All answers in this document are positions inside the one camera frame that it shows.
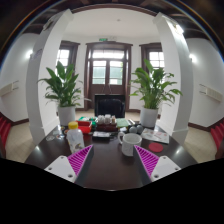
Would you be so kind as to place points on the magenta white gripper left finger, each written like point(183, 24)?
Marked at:
point(74, 167)

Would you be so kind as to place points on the brown wooden double door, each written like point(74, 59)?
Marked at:
point(107, 70)

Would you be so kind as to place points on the potted green plant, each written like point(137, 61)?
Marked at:
point(156, 87)
point(63, 90)

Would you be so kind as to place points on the white ceramic mug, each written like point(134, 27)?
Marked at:
point(128, 141)

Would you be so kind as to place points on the red round coaster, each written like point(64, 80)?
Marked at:
point(155, 147)

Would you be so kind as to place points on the right potted green plant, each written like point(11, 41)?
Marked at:
point(156, 87)

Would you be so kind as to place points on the white magazine on table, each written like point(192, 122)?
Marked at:
point(156, 136)

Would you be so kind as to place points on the black office chair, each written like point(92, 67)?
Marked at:
point(113, 104)

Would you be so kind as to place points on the left potted green plant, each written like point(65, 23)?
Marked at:
point(63, 90)

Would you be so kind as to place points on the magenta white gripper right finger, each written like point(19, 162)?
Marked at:
point(153, 167)

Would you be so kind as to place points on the grey round ball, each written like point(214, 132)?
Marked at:
point(133, 129)

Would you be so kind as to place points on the tray with small jars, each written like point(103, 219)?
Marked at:
point(106, 123)

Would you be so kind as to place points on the clear bottle yellow cap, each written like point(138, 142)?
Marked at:
point(75, 137)

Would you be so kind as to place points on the green book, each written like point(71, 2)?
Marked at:
point(122, 122)

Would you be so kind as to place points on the red box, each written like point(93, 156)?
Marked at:
point(85, 126)

